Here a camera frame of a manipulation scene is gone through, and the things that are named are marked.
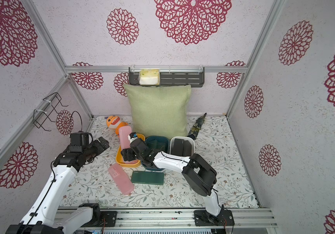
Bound pink pencil case front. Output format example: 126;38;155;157
119;125;132;150

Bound pink pencil case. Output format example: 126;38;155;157
108;163;134;195
119;125;132;150

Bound black pencil case front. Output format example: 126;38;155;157
171;138;194;157

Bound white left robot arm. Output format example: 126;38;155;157
6;133;109;234

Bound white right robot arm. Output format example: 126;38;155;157
129;136;222;216

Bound yellow storage box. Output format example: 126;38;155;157
116;144;141;168

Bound teal storage box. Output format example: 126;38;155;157
141;135;170;172

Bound dark green pencil case front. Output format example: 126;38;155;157
131;171;164;185

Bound white storage box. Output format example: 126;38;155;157
169;136;196;157

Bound orange shark plush toy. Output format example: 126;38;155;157
106;115;128;135

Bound floral table mat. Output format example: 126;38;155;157
61;116;258;208

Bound green pillow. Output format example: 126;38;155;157
123;84;191;139

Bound tissue pack on shelf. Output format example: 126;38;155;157
139;69;160;86

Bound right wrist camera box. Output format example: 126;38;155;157
128;132;139;143

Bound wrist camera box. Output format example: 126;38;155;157
128;132;139;143
70;131;93;148

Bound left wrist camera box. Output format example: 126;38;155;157
70;131;93;148

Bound black wire wall rack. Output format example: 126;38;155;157
32;92;68;132

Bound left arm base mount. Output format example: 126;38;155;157
81;211;118;228

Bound dark wall shelf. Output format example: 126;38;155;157
128;67;205;88

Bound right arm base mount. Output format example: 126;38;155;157
194;209;235;227

